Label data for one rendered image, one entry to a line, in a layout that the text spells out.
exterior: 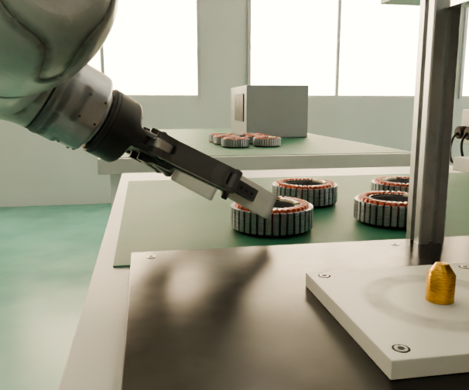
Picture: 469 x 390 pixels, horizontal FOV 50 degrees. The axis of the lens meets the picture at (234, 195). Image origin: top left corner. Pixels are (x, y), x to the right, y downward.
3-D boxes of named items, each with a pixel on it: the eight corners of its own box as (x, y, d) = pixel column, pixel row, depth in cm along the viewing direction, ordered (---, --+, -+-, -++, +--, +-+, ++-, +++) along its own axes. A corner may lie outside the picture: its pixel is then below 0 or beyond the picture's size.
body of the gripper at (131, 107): (69, 145, 58) (137, 179, 63) (90, 150, 51) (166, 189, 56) (99, 87, 59) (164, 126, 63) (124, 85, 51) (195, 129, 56)
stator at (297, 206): (261, 243, 62) (261, 213, 61) (216, 225, 71) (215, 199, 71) (330, 231, 68) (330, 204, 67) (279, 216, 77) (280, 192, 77)
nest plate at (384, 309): (390, 381, 28) (391, 360, 27) (305, 285, 42) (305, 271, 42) (624, 357, 30) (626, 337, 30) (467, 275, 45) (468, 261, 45)
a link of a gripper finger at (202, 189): (172, 179, 68) (169, 179, 68) (211, 200, 71) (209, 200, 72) (182, 159, 68) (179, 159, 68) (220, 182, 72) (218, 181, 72)
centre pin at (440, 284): (434, 306, 35) (437, 268, 34) (419, 295, 37) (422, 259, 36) (460, 303, 35) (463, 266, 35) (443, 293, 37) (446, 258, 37)
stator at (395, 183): (448, 200, 89) (450, 179, 89) (415, 209, 82) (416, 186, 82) (392, 192, 98) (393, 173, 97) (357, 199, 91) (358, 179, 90)
